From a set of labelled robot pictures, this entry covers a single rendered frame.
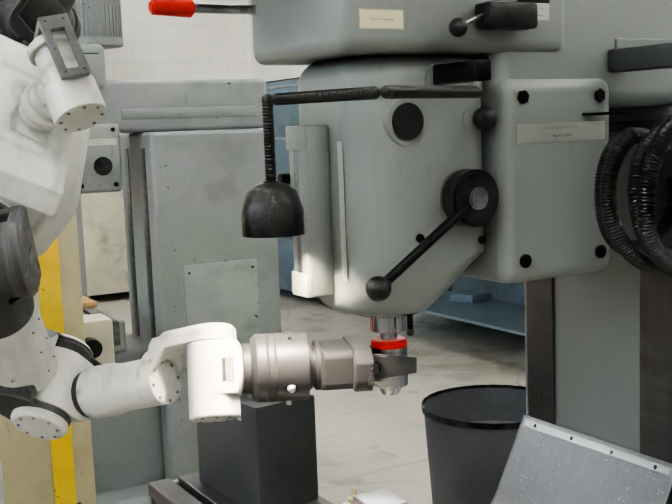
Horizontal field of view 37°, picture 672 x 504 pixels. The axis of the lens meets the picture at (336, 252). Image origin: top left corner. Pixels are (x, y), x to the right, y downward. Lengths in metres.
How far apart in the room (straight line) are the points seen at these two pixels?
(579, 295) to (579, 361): 0.10
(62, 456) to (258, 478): 1.37
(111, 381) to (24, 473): 1.66
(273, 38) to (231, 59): 9.86
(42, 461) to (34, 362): 1.67
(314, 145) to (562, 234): 0.35
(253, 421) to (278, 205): 0.65
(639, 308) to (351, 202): 0.49
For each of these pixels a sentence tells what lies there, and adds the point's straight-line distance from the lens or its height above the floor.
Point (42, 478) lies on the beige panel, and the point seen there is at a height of 0.59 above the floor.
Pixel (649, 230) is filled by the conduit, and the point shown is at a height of 1.41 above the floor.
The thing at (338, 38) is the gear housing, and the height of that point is 1.64.
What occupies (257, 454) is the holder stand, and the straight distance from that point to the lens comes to 1.71.
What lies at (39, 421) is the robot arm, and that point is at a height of 1.17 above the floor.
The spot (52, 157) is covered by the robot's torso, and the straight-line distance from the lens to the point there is 1.32.
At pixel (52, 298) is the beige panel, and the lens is 2.92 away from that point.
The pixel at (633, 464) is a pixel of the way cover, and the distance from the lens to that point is 1.54.
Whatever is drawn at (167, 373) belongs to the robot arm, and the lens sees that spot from 1.36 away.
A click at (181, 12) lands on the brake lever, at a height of 1.69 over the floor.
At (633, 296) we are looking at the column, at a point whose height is 1.29.
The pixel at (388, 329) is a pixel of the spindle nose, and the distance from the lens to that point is 1.30.
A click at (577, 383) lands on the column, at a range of 1.61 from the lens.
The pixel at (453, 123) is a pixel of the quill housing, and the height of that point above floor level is 1.55.
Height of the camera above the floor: 1.54
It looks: 7 degrees down
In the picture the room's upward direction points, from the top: 2 degrees counter-clockwise
